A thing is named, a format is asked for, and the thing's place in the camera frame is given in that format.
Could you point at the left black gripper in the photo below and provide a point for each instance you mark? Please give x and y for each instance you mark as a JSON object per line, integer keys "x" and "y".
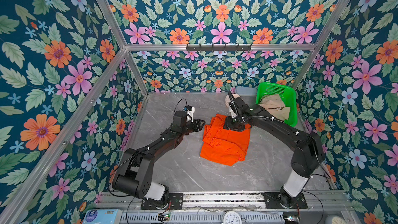
{"x": 196, "y": 123}

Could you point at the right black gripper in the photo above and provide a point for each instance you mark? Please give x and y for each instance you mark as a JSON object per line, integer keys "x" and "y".
{"x": 227, "y": 125}

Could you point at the orange shorts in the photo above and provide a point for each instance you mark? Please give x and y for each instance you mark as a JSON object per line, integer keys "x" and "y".
{"x": 223, "y": 146}

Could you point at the beige shorts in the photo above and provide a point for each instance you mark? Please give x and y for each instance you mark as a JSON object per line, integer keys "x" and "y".
{"x": 275, "y": 106}

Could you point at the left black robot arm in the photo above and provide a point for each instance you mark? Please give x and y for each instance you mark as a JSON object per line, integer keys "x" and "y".
{"x": 134, "y": 173}

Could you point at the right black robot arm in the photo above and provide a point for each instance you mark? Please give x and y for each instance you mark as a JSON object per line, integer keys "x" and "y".
{"x": 307, "y": 148}

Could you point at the pink round alarm clock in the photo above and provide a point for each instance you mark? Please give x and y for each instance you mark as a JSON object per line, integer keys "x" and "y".
{"x": 228, "y": 100}

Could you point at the grey rectangular box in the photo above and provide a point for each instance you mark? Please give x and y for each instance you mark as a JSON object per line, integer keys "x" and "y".
{"x": 246, "y": 91}

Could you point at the green plastic basket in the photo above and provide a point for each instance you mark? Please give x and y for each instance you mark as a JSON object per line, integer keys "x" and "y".
{"x": 287, "y": 95}

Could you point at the white clock at bottom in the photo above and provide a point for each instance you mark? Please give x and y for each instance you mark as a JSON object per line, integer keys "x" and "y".
{"x": 231, "y": 217}

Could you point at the blue tissue pack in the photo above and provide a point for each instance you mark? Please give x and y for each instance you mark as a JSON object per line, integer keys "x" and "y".
{"x": 103, "y": 216}

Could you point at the round beige object bottom right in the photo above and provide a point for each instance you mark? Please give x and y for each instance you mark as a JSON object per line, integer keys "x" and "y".
{"x": 334, "y": 219}

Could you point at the black wall hook rail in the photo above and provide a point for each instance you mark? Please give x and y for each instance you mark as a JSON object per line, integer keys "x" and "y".
{"x": 218, "y": 47}

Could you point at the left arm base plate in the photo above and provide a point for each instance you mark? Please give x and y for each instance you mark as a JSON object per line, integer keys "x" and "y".
{"x": 169, "y": 201}

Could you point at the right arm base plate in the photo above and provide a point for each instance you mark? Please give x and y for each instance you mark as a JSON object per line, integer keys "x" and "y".
{"x": 273, "y": 199}

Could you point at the aluminium mounting rail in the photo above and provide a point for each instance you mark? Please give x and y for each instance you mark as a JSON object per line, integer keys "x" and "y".
{"x": 330, "y": 200}

